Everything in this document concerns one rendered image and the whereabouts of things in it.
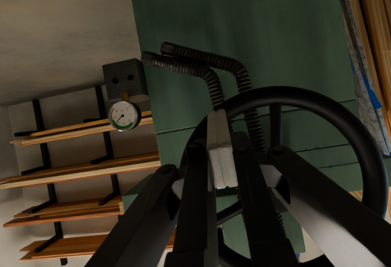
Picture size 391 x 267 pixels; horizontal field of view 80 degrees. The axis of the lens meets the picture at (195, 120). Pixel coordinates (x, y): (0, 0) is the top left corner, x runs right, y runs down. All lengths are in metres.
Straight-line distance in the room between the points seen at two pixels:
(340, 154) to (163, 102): 0.40
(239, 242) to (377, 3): 1.68
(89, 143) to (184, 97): 3.13
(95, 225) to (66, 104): 1.76
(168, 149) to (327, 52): 0.40
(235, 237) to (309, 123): 0.28
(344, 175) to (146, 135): 2.81
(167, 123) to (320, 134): 0.33
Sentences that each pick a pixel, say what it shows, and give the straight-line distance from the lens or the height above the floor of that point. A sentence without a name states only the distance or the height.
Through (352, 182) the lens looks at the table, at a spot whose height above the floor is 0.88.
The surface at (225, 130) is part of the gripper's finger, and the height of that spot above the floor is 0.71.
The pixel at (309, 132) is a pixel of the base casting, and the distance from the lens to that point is 0.56.
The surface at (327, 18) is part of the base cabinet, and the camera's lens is 0.60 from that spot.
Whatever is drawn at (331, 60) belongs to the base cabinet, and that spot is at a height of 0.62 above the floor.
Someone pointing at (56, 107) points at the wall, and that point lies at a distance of 3.90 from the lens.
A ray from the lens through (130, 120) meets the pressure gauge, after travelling 0.50.
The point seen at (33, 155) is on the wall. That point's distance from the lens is 4.21.
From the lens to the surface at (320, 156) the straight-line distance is 0.57.
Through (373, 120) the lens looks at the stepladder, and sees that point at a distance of 1.43.
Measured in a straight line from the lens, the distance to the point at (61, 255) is 3.63.
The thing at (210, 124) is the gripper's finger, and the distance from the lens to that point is 0.17.
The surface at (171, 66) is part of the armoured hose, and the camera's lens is 0.43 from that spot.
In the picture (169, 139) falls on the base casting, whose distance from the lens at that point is 0.54.
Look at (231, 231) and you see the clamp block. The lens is 0.48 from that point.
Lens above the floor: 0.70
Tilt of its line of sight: level
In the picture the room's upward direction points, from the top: 170 degrees clockwise
